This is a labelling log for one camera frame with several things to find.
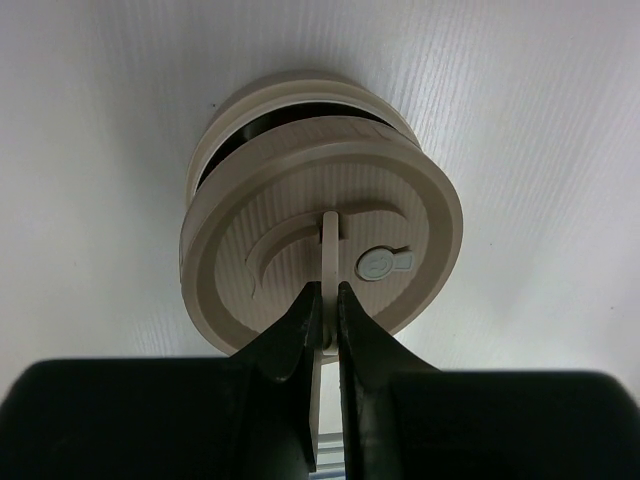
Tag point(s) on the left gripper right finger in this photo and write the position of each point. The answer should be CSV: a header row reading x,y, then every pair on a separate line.
x,y
405,419

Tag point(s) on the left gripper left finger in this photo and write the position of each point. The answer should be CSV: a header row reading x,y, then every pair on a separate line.
x,y
252,415

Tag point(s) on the beige round lid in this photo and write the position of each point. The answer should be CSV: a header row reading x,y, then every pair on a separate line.
x,y
325,200

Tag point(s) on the beige-based steel container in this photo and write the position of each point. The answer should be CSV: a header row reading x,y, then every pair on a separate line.
x,y
280,99

